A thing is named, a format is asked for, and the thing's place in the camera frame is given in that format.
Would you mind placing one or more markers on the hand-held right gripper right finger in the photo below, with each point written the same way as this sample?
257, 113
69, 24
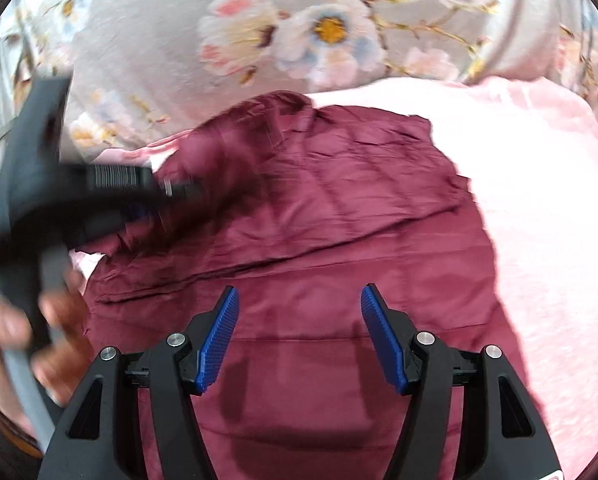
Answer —
381, 340

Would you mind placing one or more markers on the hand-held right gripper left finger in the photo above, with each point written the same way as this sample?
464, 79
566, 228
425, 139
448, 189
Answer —
218, 340

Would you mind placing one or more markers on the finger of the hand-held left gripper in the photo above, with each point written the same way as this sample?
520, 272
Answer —
139, 182
104, 225

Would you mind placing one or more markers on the maroon garment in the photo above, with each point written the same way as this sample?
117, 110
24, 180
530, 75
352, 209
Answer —
329, 220

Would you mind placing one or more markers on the person's left hand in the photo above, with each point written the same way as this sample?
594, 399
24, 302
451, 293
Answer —
66, 310

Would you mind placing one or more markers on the grey floral bedsheet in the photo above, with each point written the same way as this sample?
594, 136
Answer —
169, 35

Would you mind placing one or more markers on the pink blanket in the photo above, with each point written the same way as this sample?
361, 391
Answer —
539, 200

